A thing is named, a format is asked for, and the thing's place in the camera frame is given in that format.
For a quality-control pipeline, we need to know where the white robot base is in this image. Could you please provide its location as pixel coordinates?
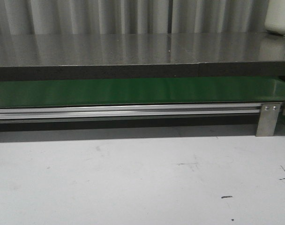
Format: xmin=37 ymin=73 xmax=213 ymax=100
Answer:
xmin=264 ymin=0 xmax=285 ymax=36

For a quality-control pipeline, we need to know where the green conveyor belt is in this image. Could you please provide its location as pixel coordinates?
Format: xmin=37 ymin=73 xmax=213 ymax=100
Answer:
xmin=0 ymin=76 xmax=285 ymax=108

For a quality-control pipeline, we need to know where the aluminium conveyor side rail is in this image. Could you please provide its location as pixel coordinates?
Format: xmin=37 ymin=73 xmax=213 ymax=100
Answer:
xmin=0 ymin=103 xmax=261 ymax=120

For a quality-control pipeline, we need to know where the metal conveyor support bracket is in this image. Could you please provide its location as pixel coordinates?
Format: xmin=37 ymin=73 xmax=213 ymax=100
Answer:
xmin=256 ymin=103 xmax=281 ymax=137

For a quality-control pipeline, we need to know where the grey curtain backdrop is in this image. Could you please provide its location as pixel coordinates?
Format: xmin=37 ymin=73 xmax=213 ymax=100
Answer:
xmin=0 ymin=0 xmax=268 ymax=35

